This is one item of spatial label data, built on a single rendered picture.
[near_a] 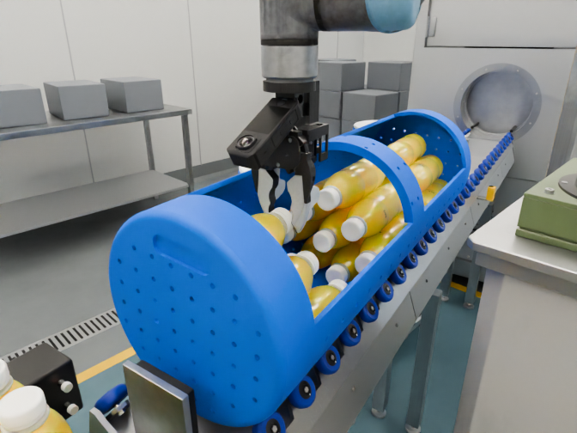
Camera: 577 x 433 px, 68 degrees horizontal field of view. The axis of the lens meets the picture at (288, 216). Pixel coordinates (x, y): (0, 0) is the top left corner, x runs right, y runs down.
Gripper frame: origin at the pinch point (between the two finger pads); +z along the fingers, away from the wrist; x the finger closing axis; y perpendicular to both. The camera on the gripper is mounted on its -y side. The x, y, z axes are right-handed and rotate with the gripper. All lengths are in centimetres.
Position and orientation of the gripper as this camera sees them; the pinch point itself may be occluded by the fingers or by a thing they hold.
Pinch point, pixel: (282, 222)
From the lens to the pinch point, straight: 63.3
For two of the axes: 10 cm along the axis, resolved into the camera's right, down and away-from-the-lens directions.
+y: 5.5, -3.3, 7.7
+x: -8.4, -2.1, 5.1
